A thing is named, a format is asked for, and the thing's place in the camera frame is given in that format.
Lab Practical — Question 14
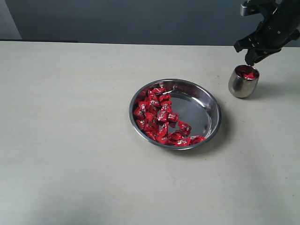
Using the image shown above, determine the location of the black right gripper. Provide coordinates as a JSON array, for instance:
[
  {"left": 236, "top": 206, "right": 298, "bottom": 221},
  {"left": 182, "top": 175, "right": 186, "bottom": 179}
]
[{"left": 234, "top": 0, "right": 300, "bottom": 65}]

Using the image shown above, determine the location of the stainless steel cup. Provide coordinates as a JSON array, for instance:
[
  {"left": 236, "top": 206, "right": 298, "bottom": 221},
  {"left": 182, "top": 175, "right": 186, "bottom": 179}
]
[{"left": 228, "top": 65, "right": 260, "bottom": 98}]

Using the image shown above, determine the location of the round stainless steel plate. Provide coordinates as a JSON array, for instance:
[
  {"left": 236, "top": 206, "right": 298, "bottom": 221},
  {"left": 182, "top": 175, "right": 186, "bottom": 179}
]
[{"left": 129, "top": 78, "right": 222, "bottom": 150}]

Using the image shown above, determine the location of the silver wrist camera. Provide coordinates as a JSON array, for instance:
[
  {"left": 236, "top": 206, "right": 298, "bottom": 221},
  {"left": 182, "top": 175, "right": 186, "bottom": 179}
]
[{"left": 240, "top": 0, "right": 278, "bottom": 17}]

